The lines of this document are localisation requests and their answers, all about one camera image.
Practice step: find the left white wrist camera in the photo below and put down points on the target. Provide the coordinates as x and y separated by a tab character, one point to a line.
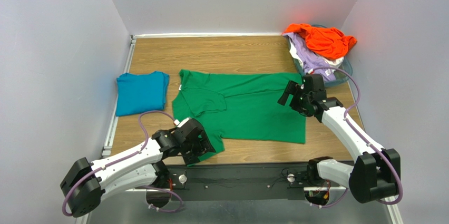
180	123

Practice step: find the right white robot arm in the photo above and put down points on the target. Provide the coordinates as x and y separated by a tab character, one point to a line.
376	172

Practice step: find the orange t-shirt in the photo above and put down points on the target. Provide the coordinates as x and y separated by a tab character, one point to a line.
330	43

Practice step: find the green t-shirt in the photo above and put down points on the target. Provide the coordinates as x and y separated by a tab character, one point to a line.
239	106

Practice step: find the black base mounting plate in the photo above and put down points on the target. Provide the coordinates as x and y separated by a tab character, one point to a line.
249	181

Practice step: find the lavender t-shirt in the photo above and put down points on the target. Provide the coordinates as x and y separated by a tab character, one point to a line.
308	58

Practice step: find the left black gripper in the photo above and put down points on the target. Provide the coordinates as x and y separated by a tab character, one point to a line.
202	145

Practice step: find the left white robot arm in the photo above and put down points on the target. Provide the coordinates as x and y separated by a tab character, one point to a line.
88	183

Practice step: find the teal plastic basket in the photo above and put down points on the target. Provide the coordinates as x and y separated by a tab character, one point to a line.
305	61

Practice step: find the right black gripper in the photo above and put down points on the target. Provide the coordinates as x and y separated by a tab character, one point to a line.
292	95

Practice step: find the folded blue t-shirt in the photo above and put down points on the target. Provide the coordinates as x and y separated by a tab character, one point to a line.
141	93

